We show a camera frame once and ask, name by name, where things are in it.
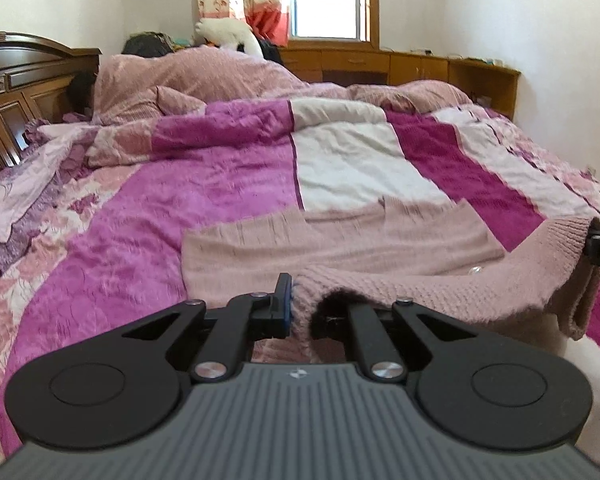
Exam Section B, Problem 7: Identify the pink knitted cardigan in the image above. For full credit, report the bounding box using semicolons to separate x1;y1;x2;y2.
182;197;600;363

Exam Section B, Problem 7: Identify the magenta patchwork quilt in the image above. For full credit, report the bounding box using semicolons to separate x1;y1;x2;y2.
0;99;600;463

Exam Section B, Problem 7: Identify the wooden side cabinet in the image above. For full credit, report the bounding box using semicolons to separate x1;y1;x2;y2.
280;47;520;119

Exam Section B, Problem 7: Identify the lilac pillow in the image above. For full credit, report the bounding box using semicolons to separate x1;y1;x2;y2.
0;124;96;274

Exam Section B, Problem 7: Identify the pink fuzzy blanket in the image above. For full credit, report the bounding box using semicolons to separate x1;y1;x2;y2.
93;47;471;126

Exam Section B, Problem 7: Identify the wooden headboard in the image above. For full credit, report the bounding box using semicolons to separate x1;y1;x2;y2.
0;32;100;171

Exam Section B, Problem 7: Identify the dark bag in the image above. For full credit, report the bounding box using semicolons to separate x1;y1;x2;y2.
122;32;176;58

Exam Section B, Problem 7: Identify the window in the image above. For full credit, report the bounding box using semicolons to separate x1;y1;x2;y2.
289;0;379;49

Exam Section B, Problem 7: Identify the white plush toy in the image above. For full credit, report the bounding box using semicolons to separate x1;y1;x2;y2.
195;18;263;58

